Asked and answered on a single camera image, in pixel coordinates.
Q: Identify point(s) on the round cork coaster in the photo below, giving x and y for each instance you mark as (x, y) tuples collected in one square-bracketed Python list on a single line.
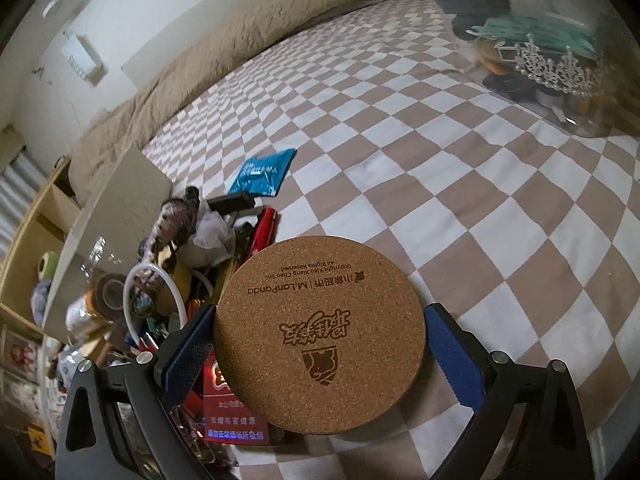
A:
[(320, 335)]

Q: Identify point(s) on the blue foil packet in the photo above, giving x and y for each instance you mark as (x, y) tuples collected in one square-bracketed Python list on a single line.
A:
[(262, 172)]

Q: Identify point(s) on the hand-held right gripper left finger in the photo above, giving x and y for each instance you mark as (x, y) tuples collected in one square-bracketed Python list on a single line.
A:
[(187, 355)]

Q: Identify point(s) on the red plastic stick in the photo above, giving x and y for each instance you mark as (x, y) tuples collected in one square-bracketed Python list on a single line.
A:
[(265, 230)]

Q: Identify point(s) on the white crumpled plastic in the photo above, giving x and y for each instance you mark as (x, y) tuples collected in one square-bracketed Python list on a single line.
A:
[(212, 237)]

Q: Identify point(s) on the beige quilt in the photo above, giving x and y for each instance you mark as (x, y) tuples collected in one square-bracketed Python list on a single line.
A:
[(225, 45)]

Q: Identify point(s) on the grey curtain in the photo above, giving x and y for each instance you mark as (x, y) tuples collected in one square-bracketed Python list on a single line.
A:
[(15, 180)]

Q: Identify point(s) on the patterned fabric scrunchie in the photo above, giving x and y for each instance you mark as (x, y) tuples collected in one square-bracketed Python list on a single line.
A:
[(172, 220)]

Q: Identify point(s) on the clear storage container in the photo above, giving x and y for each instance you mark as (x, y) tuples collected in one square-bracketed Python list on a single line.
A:
[(575, 0)]

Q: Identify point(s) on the black plastic clip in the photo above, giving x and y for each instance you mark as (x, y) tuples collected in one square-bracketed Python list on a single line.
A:
[(230, 203)]

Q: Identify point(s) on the red printed carton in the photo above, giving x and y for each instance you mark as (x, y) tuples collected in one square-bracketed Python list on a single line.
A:
[(230, 410)]

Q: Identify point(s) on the white cardboard box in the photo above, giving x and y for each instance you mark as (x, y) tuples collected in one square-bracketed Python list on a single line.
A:
[(130, 190)]

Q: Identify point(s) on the wooden bedside shelf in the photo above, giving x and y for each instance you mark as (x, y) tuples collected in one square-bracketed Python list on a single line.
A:
[(40, 220)]

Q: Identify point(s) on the teal plastic pieces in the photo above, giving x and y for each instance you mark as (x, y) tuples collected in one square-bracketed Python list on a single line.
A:
[(525, 30)]

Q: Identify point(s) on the round ceiling light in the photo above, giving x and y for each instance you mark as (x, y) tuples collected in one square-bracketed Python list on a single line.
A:
[(50, 7)]

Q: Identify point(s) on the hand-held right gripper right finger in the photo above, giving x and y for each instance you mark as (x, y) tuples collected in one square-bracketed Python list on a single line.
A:
[(452, 360)]

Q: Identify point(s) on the brown clear tape roll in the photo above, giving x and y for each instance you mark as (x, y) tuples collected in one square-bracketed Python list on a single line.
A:
[(107, 290)]

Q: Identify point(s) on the purple white plush toy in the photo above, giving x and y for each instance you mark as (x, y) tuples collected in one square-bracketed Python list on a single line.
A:
[(37, 297)]

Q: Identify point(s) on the silver tiara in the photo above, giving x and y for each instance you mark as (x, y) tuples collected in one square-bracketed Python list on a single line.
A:
[(545, 67)]

